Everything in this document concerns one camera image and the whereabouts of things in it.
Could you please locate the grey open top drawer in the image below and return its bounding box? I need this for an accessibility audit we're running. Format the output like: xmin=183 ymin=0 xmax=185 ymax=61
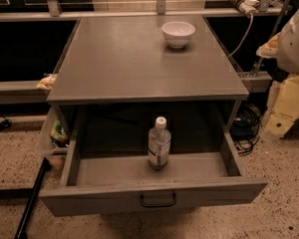
xmin=39 ymin=104 xmax=269 ymax=218

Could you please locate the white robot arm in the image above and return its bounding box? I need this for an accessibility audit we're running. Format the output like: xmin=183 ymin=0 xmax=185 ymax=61
xmin=256 ymin=8 xmax=299 ymax=139

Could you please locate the white ceramic bowl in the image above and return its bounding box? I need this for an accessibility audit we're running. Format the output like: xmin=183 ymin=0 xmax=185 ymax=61
xmin=161 ymin=21 xmax=195 ymax=49

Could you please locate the yellow snack bag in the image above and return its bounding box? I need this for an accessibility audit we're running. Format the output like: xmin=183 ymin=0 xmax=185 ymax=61
xmin=37 ymin=74 xmax=57 ymax=91

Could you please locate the grey metal cabinet counter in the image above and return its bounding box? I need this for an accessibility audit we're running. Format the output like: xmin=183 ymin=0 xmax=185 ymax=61
xmin=47 ymin=15 xmax=248 ymax=106

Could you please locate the clear plastic water bottle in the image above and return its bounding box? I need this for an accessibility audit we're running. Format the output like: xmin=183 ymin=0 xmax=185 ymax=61
xmin=148 ymin=117 xmax=171 ymax=169

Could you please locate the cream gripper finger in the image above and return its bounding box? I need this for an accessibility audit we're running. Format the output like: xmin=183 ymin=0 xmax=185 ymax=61
xmin=264 ymin=75 xmax=299 ymax=138

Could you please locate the black drawer handle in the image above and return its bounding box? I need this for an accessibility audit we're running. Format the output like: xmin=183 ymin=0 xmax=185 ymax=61
xmin=140 ymin=193 xmax=177 ymax=208

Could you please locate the black pole on floor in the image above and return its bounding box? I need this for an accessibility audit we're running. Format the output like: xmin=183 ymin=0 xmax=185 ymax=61
xmin=14 ymin=157 xmax=52 ymax=239

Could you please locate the clear plastic bin with snacks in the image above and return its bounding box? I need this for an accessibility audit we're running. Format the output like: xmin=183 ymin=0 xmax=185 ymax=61
xmin=36 ymin=106 xmax=70 ymax=169

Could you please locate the white power cable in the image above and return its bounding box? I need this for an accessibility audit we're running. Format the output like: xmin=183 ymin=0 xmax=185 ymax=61
xmin=226 ymin=13 xmax=255 ymax=59

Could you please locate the grey metal frame rail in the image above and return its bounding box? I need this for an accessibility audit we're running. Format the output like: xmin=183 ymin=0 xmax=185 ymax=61
xmin=0 ymin=0 xmax=298 ymax=23

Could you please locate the black cable bundle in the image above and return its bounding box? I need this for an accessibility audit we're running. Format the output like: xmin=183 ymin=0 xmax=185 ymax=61
xmin=230 ymin=104 xmax=263 ymax=156

